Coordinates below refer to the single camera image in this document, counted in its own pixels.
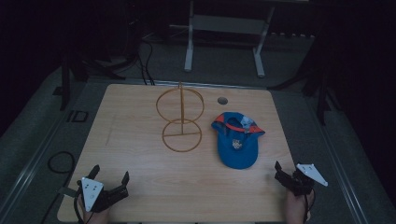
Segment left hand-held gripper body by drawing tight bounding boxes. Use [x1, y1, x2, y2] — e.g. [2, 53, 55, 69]
[76, 176, 130, 214]

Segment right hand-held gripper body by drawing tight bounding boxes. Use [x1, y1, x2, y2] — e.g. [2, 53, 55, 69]
[274, 163, 329, 198]

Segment blue and orange cap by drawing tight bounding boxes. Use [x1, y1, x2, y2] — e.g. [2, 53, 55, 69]
[210, 111, 266, 171]

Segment gold wire hat rack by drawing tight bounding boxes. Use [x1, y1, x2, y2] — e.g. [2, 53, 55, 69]
[155, 81, 205, 153]

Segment person's left hand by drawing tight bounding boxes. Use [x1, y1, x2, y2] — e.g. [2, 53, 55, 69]
[78, 199, 110, 224]

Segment person's right hand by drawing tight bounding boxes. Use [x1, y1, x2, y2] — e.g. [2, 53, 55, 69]
[285, 189, 316, 224]

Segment black tripod legs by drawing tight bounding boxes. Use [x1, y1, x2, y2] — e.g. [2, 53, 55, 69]
[270, 59, 342, 126]

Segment black stand legs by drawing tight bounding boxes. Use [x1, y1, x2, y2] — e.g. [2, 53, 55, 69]
[60, 54, 126, 112]

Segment white metal stand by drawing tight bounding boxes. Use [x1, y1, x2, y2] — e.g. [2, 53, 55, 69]
[169, 0, 276, 78]

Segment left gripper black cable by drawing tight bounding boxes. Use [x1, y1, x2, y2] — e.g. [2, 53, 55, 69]
[72, 194, 94, 224]

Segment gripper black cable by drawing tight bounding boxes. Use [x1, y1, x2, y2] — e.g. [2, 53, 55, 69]
[72, 194, 94, 224]
[303, 189, 317, 224]

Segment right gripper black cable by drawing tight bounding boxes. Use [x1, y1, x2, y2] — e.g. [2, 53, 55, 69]
[303, 189, 317, 224]

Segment black looped floor cable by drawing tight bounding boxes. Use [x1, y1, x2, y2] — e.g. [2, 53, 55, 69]
[40, 150, 77, 224]

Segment black cable pair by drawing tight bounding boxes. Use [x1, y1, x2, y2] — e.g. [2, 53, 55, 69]
[136, 38, 156, 86]

